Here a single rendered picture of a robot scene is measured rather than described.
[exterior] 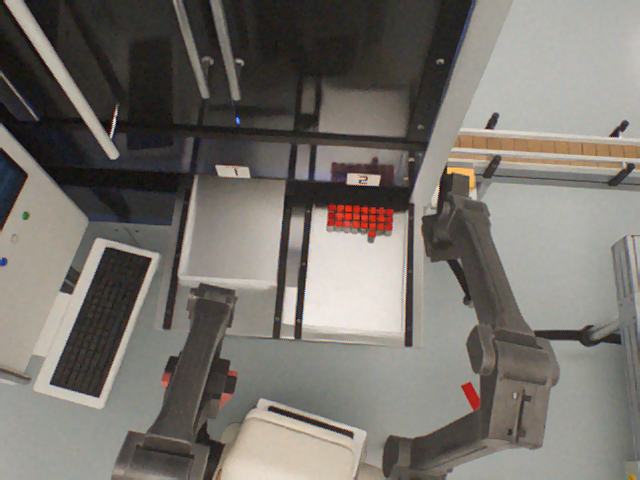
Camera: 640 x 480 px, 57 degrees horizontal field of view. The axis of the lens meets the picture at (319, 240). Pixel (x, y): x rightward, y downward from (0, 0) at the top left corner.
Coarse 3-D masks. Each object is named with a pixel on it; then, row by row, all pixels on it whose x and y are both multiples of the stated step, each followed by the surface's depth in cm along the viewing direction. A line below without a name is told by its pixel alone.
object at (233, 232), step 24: (192, 192) 163; (216, 192) 167; (240, 192) 167; (264, 192) 167; (192, 216) 164; (216, 216) 164; (240, 216) 164; (264, 216) 164; (192, 240) 162; (216, 240) 162; (240, 240) 162; (264, 240) 162; (192, 264) 159; (216, 264) 159; (240, 264) 159; (264, 264) 159
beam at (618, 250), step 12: (624, 240) 200; (636, 240) 197; (612, 252) 207; (624, 252) 199; (636, 252) 196; (624, 264) 198; (636, 264) 195; (624, 276) 198; (636, 276) 193; (624, 288) 197; (636, 288) 191; (624, 300) 197; (636, 300) 190; (624, 312) 196; (636, 312) 189; (624, 324) 196; (636, 324) 188; (624, 336) 195; (636, 336) 188; (624, 348) 195; (636, 348) 187; (624, 360) 194; (636, 360) 186; (636, 372) 186; (636, 384) 186; (636, 396) 185; (636, 408) 185; (636, 420) 184; (636, 432) 184; (636, 444) 184; (636, 456) 183
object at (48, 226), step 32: (0, 128) 124; (0, 160) 125; (32, 160) 138; (0, 192) 128; (32, 192) 140; (64, 192) 155; (0, 224) 131; (32, 224) 143; (64, 224) 158; (0, 256) 134; (32, 256) 147; (64, 256) 162; (0, 288) 137; (32, 288) 150; (0, 320) 140; (32, 320) 154; (0, 352) 143; (32, 352) 157
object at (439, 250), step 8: (424, 216) 126; (432, 216) 126; (424, 224) 126; (432, 224) 120; (424, 232) 126; (432, 232) 120; (432, 240) 122; (440, 240) 119; (432, 248) 124; (440, 248) 124; (448, 248) 124; (456, 248) 124; (432, 256) 124; (440, 256) 124; (448, 256) 124; (456, 256) 124
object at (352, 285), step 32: (320, 224) 163; (320, 256) 160; (352, 256) 160; (384, 256) 160; (320, 288) 157; (352, 288) 157; (384, 288) 157; (320, 320) 154; (352, 320) 154; (384, 320) 154
